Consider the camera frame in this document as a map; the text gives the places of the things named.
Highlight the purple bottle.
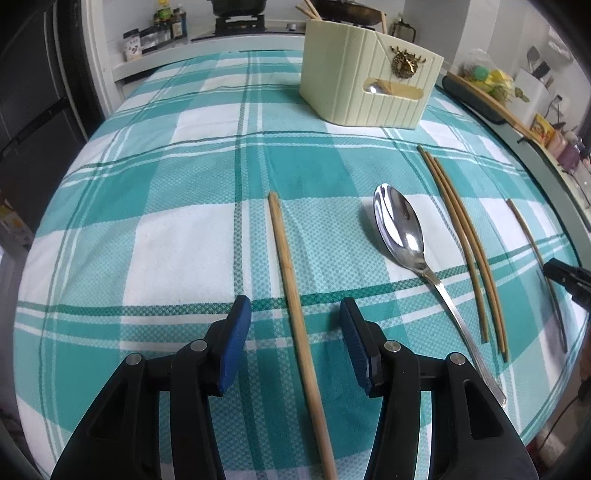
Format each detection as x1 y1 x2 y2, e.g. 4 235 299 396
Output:
558 138 585 169

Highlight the bag of colourful sponges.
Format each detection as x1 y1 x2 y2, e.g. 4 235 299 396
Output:
457 48 515 100

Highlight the yellow cap sauce bottle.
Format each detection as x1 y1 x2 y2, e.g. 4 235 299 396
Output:
154 0 171 42

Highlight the white label spice jar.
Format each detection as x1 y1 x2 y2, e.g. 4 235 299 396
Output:
122 28 141 63

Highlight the teal checked tablecloth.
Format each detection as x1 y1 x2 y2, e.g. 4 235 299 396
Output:
14 48 583 480

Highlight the black glass gas stove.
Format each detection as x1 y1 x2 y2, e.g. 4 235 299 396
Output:
191 14 308 42

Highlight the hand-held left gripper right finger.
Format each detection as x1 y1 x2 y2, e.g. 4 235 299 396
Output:
339 298 539 480

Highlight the pair of bamboo chopsticks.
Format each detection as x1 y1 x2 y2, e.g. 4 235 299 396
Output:
426 150 504 357

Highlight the black rounded tray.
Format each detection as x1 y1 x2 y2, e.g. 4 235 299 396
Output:
441 74 509 124

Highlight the dark sauce bottle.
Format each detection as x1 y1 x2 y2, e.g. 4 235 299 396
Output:
171 4 188 38

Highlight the yellow printed mug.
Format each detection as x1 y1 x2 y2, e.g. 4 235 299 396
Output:
531 113 557 146

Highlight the cream utensil holder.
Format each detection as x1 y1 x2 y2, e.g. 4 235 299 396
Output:
298 19 445 127

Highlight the white knife holder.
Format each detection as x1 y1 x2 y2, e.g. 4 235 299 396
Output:
510 68 550 116

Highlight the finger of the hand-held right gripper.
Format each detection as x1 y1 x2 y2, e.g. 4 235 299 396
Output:
543 258 591 319

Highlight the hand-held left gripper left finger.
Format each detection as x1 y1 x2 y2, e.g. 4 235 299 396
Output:
51 295 252 480

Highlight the pink cup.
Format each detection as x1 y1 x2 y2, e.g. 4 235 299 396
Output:
549 129 571 158

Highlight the wooden cutting board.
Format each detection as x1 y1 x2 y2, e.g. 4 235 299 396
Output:
445 71 539 141

